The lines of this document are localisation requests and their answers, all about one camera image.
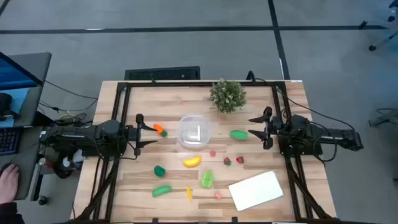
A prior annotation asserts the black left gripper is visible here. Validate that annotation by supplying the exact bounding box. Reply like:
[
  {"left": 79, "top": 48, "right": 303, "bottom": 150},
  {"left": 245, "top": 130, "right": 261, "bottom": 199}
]
[{"left": 126, "top": 113, "right": 159, "bottom": 156}]

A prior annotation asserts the computer monitor with blue screen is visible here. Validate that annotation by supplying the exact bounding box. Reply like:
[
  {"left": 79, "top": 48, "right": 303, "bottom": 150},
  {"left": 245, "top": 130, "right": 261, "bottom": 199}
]
[{"left": 0, "top": 51, "right": 44, "bottom": 128}]

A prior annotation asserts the orange toy carrot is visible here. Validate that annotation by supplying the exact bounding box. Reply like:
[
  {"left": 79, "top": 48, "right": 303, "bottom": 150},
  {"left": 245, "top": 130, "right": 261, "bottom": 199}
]
[{"left": 153, "top": 123, "right": 169, "bottom": 138}]

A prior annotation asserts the person's hand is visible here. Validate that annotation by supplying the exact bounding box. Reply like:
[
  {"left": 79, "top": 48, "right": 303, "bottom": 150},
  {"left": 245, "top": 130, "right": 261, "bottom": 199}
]
[{"left": 0, "top": 164, "right": 21, "bottom": 205}]

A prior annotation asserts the black and white gear bundle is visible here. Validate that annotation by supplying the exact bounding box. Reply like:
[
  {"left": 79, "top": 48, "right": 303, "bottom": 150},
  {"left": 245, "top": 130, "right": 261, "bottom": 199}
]
[{"left": 54, "top": 148, "right": 85, "bottom": 180}]

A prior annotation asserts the black stand base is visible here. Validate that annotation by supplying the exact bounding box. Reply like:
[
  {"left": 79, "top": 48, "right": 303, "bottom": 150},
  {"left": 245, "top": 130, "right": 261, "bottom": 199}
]
[{"left": 368, "top": 107, "right": 398, "bottom": 128}]

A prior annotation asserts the black monitor cable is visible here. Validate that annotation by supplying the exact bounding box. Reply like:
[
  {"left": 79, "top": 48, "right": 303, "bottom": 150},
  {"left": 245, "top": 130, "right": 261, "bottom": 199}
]
[{"left": 45, "top": 80, "right": 99, "bottom": 100}]

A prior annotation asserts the green toy pea pod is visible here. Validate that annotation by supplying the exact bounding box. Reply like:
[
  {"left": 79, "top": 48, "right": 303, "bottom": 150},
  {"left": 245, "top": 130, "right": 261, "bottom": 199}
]
[{"left": 229, "top": 129, "right": 249, "bottom": 141}]

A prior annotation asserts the clear plastic tupperware container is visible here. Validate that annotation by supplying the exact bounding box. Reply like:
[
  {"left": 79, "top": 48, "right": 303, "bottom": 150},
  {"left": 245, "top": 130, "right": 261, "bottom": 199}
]
[{"left": 177, "top": 114, "right": 214, "bottom": 151}]

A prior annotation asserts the black aluminium table frame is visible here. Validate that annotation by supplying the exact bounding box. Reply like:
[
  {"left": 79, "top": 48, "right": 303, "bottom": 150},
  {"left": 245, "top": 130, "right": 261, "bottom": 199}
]
[{"left": 73, "top": 80, "right": 335, "bottom": 224}]

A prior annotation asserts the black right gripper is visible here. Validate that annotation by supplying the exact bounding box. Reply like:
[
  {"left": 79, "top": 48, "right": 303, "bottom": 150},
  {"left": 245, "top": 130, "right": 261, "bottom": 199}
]
[{"left": 248, "top": 106, "right": 292, "bottom": 151}]

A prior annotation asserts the grey desk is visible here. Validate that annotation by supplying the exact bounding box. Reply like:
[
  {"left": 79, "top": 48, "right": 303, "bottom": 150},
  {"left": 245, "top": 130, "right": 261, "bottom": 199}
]
[{"left": 0, "top": 52, "right": 53, "bottom": 202}]

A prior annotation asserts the potted green artificial plant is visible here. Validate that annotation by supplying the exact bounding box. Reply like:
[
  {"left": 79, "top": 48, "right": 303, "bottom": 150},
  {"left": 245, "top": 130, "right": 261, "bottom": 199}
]
[{"left": 209, "top": 78, "right": 248, "bottom": 114}]

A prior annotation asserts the yellow toy banana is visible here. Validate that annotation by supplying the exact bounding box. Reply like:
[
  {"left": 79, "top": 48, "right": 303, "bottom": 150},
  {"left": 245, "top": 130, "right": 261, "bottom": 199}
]
[{"left": 182, "top": 155, "right": 203, "bottom": 168}]

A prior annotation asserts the red soda can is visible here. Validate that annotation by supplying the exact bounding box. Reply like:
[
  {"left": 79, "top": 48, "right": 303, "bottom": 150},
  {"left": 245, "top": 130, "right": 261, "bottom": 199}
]
[{"left": 37, "top": 157, "right": 55, "bottom": 169}]

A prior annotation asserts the office chair base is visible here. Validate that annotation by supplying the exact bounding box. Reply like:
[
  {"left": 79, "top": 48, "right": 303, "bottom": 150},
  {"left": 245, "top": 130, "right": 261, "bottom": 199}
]
[{"left": 359, "top": 0, "right": 398, "bottom": 52}]

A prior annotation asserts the black keyboard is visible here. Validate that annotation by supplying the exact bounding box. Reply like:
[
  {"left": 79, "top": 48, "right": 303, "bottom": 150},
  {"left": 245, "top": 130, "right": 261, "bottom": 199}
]
[{"left": 0, "top": 128, "right": 21, "bottom": 156}]

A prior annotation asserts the person's forearm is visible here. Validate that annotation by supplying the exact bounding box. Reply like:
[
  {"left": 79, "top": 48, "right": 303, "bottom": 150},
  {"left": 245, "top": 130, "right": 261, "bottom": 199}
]
[{"left": 0, "top": 202, "right": 25, "bottom": 224}]

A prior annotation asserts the green toy cucumber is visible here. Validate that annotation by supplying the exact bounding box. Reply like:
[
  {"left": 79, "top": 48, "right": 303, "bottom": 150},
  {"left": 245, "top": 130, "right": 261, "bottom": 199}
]
[{"left": 152, "top": 185, "right": 172, "bottom": 198}]

